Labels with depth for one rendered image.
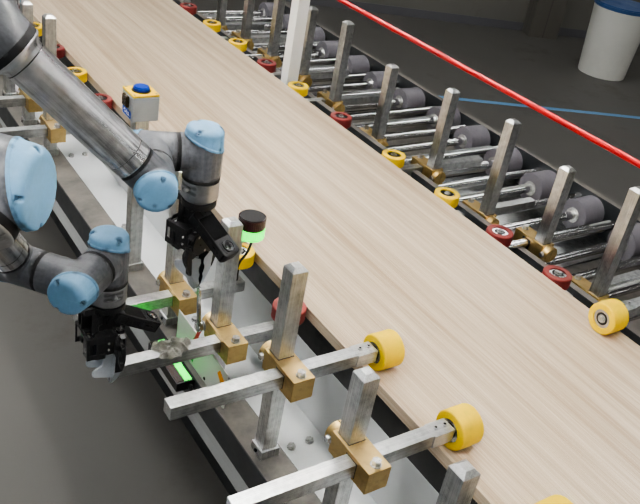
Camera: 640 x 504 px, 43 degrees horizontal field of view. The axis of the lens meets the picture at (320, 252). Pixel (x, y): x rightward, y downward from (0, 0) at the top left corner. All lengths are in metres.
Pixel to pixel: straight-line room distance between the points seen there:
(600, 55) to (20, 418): 5.97
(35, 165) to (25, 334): 2.14
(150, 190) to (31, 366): 1.75
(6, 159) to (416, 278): 1.24
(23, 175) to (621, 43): 6.81
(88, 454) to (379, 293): 1.19
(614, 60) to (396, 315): 5.90
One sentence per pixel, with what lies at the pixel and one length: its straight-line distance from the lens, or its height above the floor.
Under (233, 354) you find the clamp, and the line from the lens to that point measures 1.82.
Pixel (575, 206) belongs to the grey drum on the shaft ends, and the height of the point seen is 0.83.
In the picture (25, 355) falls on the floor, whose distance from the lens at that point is 3.15.
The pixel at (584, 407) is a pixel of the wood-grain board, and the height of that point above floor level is 0.90.
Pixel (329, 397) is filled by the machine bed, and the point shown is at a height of 0.74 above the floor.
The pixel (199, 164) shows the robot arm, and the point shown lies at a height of 1.30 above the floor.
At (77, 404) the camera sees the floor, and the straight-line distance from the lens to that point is 2.94.
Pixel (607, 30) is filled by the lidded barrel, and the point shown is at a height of 0.41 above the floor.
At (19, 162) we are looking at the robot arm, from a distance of 1.12.
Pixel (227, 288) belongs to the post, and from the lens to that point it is 1.80.
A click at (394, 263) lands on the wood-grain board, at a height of 0.90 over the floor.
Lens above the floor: 1.98
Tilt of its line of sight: 31 degrees down
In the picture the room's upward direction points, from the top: 11 degrees clockwise
